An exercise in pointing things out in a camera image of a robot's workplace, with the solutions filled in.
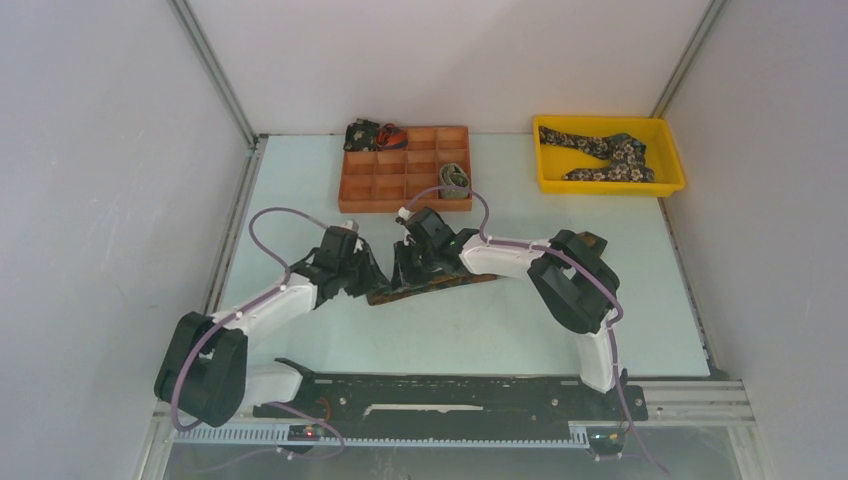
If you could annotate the rolled red black tie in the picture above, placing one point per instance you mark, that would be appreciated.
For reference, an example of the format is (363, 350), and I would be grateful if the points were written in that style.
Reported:
(390, 137)

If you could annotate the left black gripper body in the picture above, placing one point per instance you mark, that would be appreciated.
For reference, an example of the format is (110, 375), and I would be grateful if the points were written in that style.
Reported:
(352, 273)

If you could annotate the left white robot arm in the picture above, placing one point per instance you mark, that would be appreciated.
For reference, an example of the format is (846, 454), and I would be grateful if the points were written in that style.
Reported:
(205, 371)

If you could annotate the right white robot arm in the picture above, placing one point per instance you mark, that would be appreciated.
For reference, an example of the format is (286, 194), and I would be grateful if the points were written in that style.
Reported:
(575, 284)

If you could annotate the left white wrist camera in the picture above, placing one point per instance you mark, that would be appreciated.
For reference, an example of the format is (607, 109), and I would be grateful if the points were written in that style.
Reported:
(350, 225)

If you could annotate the orange compartment tray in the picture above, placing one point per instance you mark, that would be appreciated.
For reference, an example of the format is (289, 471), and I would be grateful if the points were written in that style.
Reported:
(384, 181)

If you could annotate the dark floral tie in bin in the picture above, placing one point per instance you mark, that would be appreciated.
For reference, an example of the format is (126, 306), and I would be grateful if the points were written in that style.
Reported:
(624, 155)

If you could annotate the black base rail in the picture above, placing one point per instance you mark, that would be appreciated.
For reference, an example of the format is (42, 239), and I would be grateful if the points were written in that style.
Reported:
(462, 409)

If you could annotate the yellow plastic bin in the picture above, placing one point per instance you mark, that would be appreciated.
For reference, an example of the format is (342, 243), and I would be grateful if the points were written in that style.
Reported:
(554, 162)

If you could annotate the rolled olive green tie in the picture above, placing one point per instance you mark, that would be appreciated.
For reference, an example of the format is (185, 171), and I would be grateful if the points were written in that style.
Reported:
(452, 174)

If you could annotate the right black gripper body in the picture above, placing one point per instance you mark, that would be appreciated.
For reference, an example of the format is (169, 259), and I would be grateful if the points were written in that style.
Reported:
(425, 261)

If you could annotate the rolled black floral tie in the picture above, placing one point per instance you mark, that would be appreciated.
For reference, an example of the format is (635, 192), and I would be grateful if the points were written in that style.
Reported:
(361, 136)

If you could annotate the green orange patterned tie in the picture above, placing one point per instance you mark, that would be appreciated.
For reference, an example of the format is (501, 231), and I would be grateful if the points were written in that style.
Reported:
(403, 290)

